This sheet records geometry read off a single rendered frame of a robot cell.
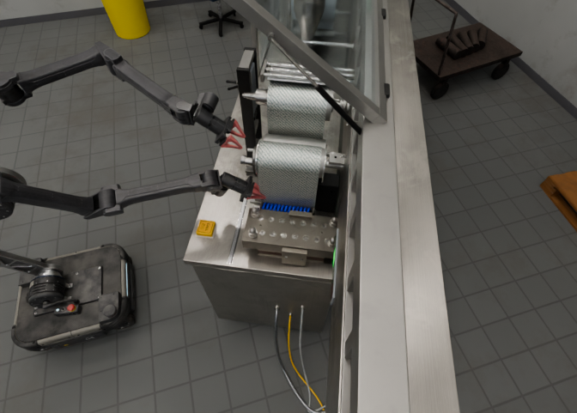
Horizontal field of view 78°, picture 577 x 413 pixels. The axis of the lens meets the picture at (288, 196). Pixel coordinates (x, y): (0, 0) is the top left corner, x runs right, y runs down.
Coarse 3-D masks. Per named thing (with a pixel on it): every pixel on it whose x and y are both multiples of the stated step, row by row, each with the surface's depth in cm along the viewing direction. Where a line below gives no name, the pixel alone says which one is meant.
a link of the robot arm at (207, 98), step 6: (198, 96) 131; (204, 96) 131; (210, 96) 130; (216, 96) 132; (180, 102) 127; (186, 102) 127; (198, 102) 130; (204, 102) 129; (210, 102) 129; (216, 102) 132; (180, 108) 125; (186, 108) 126; (192, 108) 127; (192, 114) 129; (192, 120) 130
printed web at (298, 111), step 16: (272, 80) 141; (272, 96) 139; (288, 96) 138; (304, 96) 138; (320, 96) 138; (272, 112) 143; (288, 112) 142; (304, 112) 141; (320, 112) 140; (272, 128) 150; (288, 128) 149; (304, 128) 148; (320, 128) 147; (272, 144) 134; (288, 144) 135; (272, 160) 133; (288, 160) 132; (304, 160) 132; (272, 176) 138; (288, 176) 137; (304, 176) 135
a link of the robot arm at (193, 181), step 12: (180, 180) 136; (192, 180) 136; (204, 180) 138; (216, 180) 139; (120, 192) 132; (132, 192) 132; (144, 192) 133; (156, 192) 133; (168, 192) 135; (180, 192) 138; (120, 204) 131
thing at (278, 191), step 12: (264, 180) 141; (276, 180) 140; (264, 192) 148; (276, 192) 146; (288, 192) 145; (300, 192) 144; (312, 192) 143; (288, 204) 152; (300, 204) 151; (312, 204) 150
